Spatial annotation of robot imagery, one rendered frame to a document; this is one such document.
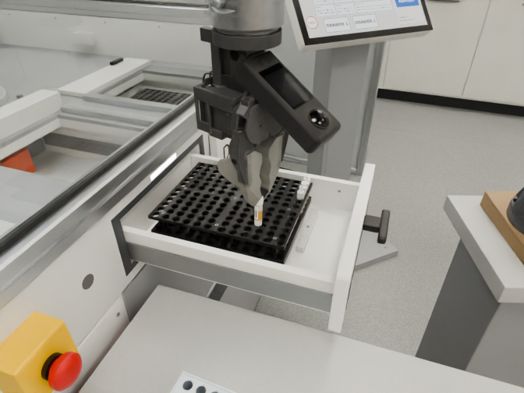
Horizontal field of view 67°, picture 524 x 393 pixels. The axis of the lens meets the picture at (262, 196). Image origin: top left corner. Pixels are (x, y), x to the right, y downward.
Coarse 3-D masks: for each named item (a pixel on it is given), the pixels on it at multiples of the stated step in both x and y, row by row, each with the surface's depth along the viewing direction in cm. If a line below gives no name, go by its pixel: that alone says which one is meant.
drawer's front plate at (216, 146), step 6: (210, 138) 81; (216, 138) 81; (228, 138) 87; (210, 144) 82; (216, 144) 82; (222, 144) 84; (228, 144) 88; (210, 150) 83; (216, 150) 82; (222, 150) 85; (216, 156) 83; (222, 156) 86; (228, 156) 89
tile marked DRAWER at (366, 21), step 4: (352, 16) 128; (356, 16) 129; (360, 16) 129; (364, 16) 130; (368, 16) 130; (372, 16) 131; (356, 20) 129; (360, 20) 129; (364, 20) 130; (368, 20) 130; (372, 20) 131; (376, 20) 131; (356, 24) 128; (360, 24) 129; (364, 24) 129; (368, 24) 130; (372, 24) 130; (376, 24) 131; (356, 28) 128; (360, 28) 129; (364, 28) 129
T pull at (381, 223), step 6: (384, 210) 61; (366, 216) 59; (372, 216) 59; (384, 216) 59; (366, 222) 58; (372, 222) 58; (378, 222) 58; (384, 222) 58; (366, 228) 58; (372, 228) 58; (378, 228) 58; (384, 228) 57; (378, 234) 56; (384, 234) 56; (378, 240) 56; (384, 240) 55
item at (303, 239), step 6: (312, 210) 71; (312, 216) 70; (306, 222) 68; (312, 222) 68; (306, 228) 67; (312, 228) 68; (306, 234) 66; (300, 240) 64; (306, 240) 64; (300, 246) 63; (300, 252) 64
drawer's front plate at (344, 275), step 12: (372, 168) 68; (372, 180) 68; (360, 192) 62; (360, 204) 59; (360, 216) 57; (348, 228) 55; (360, 228) 54; (348, 240) 52; (348, 252) 51; (348, 264) 49; (336, 276) 48; (348, 276) 47; (336, 288) 48; (348, 288) 48; (336, 300) 50; (336, 312) 51; (336, 324) 52
